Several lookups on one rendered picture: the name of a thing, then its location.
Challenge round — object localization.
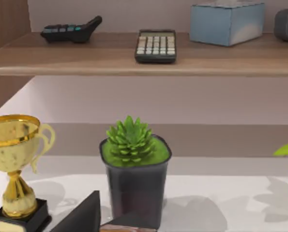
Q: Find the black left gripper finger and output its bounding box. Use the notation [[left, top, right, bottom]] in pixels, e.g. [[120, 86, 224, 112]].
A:
[[48, 190, 102, 232]]

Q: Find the wooden framed blackboard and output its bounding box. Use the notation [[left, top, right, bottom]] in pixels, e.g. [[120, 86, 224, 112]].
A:
[[99, 211, 159, 232]]

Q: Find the green succulent in black pot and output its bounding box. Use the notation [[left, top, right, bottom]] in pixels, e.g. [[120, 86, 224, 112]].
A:
[[99, 115, 172, 229]]

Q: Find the gold trophy on black base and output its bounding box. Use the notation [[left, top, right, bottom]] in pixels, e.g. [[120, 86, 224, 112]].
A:
[[0, 114, 56, 232]]

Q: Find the wooden open shelf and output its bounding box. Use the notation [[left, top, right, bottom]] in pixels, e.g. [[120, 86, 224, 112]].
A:
[[0, 0, 288, 117]]

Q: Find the black calculator with white keys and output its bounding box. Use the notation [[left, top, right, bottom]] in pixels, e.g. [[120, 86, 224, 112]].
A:
[[134, 29, 177, 65]]

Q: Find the light blue tissue box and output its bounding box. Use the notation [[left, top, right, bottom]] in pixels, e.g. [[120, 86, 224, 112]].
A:
[[189, 1, 266, 47]]

